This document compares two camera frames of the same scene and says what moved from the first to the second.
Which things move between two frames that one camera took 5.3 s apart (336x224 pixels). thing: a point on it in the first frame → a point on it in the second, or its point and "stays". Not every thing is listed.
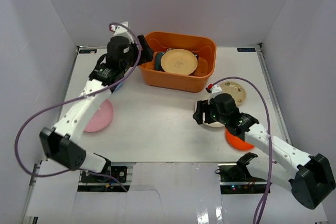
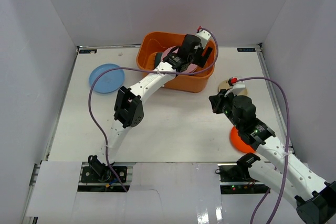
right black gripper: [204, 106] → [217, 100]
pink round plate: [101, 118] → [188, 68]
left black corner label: [87, 51] stays
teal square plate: [157, 61] stays
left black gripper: [143, 46] → [200, 54]
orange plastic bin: [159, 42] stays
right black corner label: [246, 49] stays
